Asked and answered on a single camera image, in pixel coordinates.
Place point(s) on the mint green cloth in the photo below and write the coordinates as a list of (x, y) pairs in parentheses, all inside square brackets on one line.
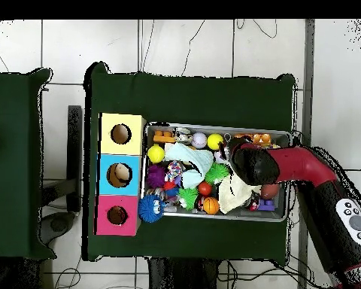
[(189, 156)]

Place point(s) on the blue spiky monster toy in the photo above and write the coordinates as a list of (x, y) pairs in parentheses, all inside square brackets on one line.
[(150, 208)]

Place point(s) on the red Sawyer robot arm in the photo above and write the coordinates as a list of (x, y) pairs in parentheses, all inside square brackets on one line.
[(303, 165)]

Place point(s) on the clear mesh bin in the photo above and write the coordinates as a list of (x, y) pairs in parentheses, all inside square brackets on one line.
[(204, 129)]

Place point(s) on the wooden box with three holes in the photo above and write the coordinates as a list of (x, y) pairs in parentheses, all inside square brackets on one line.
[(120, 177)]

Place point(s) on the white baseball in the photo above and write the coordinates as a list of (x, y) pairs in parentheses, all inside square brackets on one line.
[(199, 140)]

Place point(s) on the purple spiky monster toy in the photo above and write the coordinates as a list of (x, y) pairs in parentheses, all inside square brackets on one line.
[(155, 176)]

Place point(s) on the red rubber ball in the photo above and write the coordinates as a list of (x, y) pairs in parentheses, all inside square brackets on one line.
[(204, 188)]

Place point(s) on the plain yellow ball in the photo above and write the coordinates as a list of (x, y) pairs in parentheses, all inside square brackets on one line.
[(214, 141)]

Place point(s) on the black and white soccer ball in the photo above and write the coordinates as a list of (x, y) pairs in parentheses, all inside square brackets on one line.
[(219, 156)]

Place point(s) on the orange basketball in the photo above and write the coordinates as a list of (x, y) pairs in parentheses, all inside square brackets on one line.
[(210, 205)]

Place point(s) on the dark green tablecloth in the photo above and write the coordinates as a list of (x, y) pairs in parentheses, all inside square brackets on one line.
[(192, 99)]

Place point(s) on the orange four-stud building block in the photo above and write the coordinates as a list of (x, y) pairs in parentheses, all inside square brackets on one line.
[(263, 138)]

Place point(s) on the brown football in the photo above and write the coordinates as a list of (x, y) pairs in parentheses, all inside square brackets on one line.
[(270, 191)]

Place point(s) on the black stand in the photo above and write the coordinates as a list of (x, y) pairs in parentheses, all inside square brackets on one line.
[(74, 150)]

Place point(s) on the grey stand foot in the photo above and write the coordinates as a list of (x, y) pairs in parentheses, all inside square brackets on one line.
[(58, 224)]

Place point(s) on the side table with green cloth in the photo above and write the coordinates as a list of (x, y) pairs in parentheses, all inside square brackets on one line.
[(12, 165)]

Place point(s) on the grey floor rail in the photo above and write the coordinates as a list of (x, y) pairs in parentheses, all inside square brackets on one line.
[(308, 90)]

